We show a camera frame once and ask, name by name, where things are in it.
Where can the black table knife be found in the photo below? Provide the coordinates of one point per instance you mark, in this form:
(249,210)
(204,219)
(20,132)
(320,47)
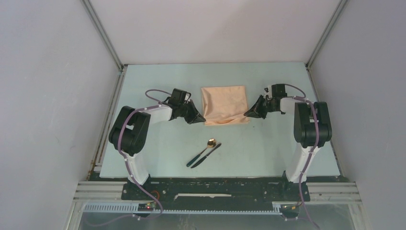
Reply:
(206,156)

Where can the aluminium corner post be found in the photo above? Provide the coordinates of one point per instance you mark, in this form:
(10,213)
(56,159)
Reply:
(90,10)
(326,32)

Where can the left side aluminium rail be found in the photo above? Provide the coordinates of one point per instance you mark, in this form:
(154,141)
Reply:
(96,162)

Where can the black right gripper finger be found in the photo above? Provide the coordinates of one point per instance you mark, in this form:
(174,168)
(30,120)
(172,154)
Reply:
(260,114)
(258,105)

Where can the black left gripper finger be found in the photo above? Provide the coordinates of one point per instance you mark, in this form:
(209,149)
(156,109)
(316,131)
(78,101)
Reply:
(192,110)
(193,119)

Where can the right aluminium corner post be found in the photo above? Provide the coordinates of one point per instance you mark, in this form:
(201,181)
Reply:
(326,32)

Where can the grey slotted cable duct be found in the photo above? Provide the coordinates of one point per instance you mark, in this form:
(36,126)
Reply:
(134,208)

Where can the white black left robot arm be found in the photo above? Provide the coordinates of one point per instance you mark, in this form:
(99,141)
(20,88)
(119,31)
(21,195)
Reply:
(129,132)

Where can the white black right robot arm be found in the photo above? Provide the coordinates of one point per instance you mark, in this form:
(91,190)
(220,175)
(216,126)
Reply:
(312,127)

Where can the peach satin napkin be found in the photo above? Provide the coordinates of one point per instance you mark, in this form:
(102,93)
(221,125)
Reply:
(224,105)

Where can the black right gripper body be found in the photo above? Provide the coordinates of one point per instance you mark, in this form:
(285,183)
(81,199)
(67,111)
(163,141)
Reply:
(270,105)

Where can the gold spoon dark handle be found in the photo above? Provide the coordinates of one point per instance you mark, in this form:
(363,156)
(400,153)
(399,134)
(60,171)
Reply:
(210,144)

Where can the left aluminium corner post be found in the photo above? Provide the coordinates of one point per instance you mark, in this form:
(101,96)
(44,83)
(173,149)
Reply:
(90,10)

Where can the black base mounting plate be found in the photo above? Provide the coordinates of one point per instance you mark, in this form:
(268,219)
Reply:
(261,188)

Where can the aluminium front frame rail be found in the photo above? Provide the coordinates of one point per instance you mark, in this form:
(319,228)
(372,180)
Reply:
(320,193)

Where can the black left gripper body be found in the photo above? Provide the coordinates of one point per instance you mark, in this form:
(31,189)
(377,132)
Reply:
(183,108)

